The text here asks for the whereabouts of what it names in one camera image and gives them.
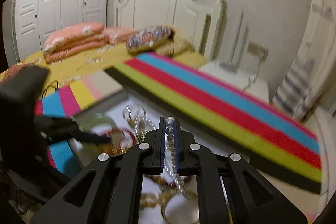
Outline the white wooden headboard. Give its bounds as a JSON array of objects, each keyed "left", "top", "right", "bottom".
[{"left": 113, "top": 0, "right": 224, "bottom": 60}]

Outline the white pearl necklace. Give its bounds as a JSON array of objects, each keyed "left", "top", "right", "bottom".
[{"left": 163, "top": 116, "right": 193, "bottom": 198}]

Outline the green jade bangle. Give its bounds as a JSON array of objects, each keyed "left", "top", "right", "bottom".
[{"left": 73, "top": 113, "right": 117, "bottom": 144}]

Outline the red cord bracelet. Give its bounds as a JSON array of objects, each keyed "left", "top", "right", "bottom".
[{"left": 101, "top": 127, "right": 138, "bottom": 156}]

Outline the rainbow striped mat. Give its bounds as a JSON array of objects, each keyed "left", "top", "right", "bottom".
[{"left": 34, "top": 52, "right": 323, "bottom": 195}]

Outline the round patterned cushion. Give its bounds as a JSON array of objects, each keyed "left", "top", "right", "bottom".
[{"left": 125, "top": 26, "right": 171, "bottom": 55}]

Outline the gold ring cluster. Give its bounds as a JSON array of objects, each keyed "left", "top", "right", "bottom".
[{"left": 122, "top": 104, "right": 155, "bottom": 143}]

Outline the black cable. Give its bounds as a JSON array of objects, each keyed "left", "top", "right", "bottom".
[{"left": 40, "top": 80, "right": 60, "bottom": 98}]

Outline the wall power socket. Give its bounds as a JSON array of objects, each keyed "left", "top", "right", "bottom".
[{"left": 247, "top": 42, "right": 268, "bottom": 62}]

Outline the nautical print curtain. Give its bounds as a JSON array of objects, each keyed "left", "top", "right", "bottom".
[{"left": 272, "top": 0, "right": 335, "bottom": 120}]

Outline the beige pillow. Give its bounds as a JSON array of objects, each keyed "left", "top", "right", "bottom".
[{"left": 154, "top": 28, "right": 194, "bottom": 57}]

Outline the gold bangle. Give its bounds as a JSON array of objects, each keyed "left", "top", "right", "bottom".
[{"left": 161, "top": 190, "right": 199, "bottom": 223}]

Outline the yellow floral bedsheet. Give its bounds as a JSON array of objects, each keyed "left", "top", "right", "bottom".
[{"left": 1, "top": 43, "right": 208, "bottom": 97}]

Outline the yellow stone bead bracelet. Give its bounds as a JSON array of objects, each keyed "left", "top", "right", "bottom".
[{"left": 140, "top": 174, "right": 174, "bottom": 212}]

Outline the white wardrobe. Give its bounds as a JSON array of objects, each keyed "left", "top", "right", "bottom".
[{"left": 2, "top": 0, "right": 115, "bottom": 64}]

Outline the pink folded quilt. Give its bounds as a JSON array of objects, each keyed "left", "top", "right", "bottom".
[{"left": 43, "top": 22, "right": 135, "bottom": 64}]

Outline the white bedside table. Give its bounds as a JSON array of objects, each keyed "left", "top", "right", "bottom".
[{"left": 198, "top": 61, "right": 269, "bottom": 103}]

